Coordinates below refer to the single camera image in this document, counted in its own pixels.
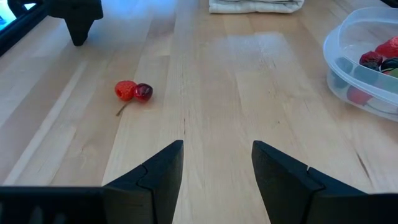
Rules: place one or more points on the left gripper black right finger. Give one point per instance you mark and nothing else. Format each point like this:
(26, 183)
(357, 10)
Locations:
(286, 193)

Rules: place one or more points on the small red strawberry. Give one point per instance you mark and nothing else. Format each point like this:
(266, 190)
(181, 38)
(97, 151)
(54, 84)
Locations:
(388, 48)

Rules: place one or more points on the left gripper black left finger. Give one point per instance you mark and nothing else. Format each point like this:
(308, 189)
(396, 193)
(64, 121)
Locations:
(155, 193)

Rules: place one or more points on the clear plastic tupperware container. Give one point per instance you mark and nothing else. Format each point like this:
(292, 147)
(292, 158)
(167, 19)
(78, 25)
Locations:
(351, 37)

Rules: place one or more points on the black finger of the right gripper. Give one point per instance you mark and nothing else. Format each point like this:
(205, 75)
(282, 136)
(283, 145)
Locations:
(74, 28)
(84, 28)

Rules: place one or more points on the white plaid folded cloth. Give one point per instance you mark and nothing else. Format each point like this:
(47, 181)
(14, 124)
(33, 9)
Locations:
(255, 7)

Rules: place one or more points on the small dark blueberry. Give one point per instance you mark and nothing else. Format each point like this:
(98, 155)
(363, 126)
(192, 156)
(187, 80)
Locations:
(338, 82)

